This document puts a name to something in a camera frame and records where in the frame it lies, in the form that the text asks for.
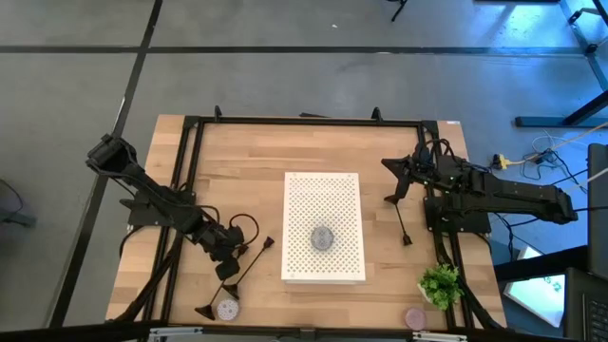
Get black aluminium table frame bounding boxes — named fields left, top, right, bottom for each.
left=0, top=104, right=608, bottom=342

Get blue metal table legs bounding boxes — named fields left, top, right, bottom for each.
left=515, top=0, right=608, bottom=128

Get white perforated metal shelf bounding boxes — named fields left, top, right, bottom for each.
left=280, top=171, right=368, bottom=285

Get pink patterned candle jar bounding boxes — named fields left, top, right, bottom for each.
left=404, top=306, right=428, bottom=331

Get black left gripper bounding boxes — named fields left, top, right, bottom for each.
left=199, top=222, right=250, bottom=281

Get black computer keyboard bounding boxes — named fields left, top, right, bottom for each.
left=586, top=296, right=608, bottom=341

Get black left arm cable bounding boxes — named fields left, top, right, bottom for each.
left=227, top=212, right=261, bottom=248

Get white patterned candle jar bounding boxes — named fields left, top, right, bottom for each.
left=216, top=297, right=240, bottom=322

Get right arm cable loop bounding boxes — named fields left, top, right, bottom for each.
left=416, top=137, right=460, bottom=167

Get green plant in white pot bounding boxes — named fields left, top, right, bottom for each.
left=416, top=263, right=465, bottom=313

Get blue patterned candle jar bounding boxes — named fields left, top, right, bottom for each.
left=310, top=225, right=335, bottom=252

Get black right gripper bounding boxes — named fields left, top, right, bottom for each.
left=381, top=144, right=446, bottom=203

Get black chair base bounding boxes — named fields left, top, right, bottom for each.
left=387, top=0, right=409, bottom=23

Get dark standing desk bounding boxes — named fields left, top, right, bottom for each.
left=562, top=142, right=608, bottom=342

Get computer monitor on arm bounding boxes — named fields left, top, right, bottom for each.
left=503, top=245, right=567, bottom=329

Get yellow power plug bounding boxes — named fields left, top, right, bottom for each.
left=491, top=152, right=513, bottom=171

